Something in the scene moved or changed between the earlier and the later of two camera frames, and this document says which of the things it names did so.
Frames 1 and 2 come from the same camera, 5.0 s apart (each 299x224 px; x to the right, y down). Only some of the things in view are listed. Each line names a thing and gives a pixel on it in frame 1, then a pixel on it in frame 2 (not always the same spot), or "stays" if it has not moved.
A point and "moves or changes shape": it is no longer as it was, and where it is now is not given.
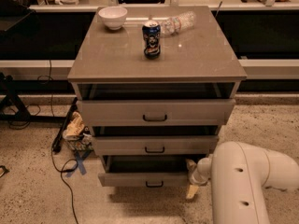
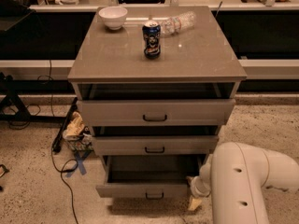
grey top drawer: [156, 112] stays
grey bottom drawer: [145, 171] moves or changes shape
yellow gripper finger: [191, 164] → [190, 179]
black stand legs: [10, 97] stays
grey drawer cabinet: [154, 85] stays
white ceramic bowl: [114, 16] stays
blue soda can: [151, 33] stays
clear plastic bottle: [175, 24] stays
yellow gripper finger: [192, 189] → [193, 203]
